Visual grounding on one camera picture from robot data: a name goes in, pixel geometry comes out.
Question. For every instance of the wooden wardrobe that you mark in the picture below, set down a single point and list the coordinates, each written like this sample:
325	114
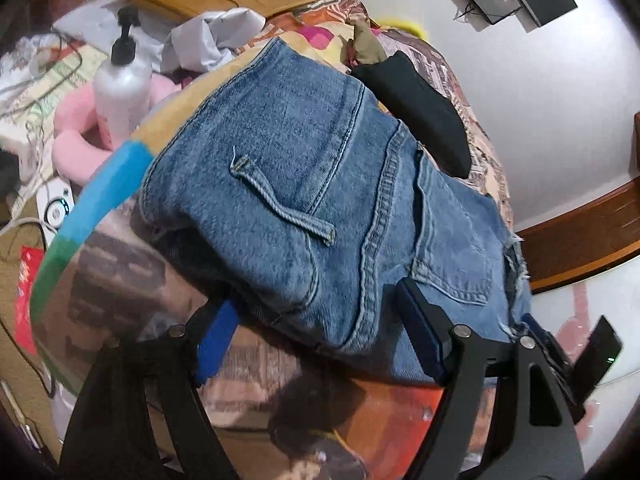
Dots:
637	145

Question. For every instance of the blue denim jeans pants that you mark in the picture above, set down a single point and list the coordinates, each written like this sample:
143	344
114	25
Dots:
300	160

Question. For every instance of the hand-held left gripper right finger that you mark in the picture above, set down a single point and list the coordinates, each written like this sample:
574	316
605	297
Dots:
422	330

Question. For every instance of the pink plush pillow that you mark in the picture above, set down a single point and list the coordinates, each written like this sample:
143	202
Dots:
75	120

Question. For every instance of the black folded pants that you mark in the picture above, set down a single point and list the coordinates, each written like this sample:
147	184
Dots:
425	110

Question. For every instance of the red packet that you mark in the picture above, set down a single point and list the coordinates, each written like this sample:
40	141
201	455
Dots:
27	300

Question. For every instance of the printed blanket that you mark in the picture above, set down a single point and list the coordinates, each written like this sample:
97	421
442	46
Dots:
125	285

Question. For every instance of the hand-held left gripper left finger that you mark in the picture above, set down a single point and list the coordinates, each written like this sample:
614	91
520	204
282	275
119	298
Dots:
216	340

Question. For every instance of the white crumpled cloth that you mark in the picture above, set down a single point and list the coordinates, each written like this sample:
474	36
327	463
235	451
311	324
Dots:
92	22
215	35

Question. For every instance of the olive folded garment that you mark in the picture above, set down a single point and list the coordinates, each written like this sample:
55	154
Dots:
367	45

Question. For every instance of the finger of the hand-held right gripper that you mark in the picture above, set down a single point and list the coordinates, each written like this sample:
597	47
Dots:
560	360

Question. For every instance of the white pump bottle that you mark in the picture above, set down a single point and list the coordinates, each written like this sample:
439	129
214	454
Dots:
122	95

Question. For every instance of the white pink printed panel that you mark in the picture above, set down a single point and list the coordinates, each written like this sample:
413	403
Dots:
600	290

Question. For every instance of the white charger device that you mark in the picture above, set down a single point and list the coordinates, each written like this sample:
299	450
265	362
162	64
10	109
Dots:
55	210

